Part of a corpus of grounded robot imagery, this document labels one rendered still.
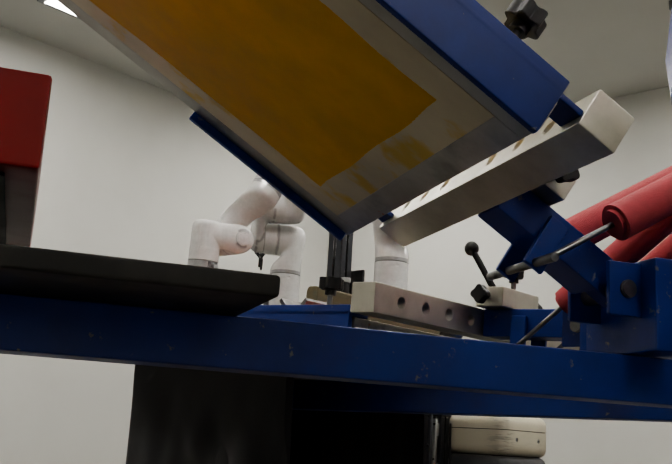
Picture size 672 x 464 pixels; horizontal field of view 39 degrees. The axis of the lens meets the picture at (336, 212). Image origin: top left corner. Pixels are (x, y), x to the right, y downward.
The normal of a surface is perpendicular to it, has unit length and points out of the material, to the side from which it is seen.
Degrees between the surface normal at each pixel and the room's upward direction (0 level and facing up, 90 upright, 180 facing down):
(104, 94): 90
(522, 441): 90
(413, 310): 93
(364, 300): 90
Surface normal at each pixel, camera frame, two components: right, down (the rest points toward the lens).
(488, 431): -0.70, -0.21
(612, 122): 0.32, -0.21
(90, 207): 0.75, -0.11
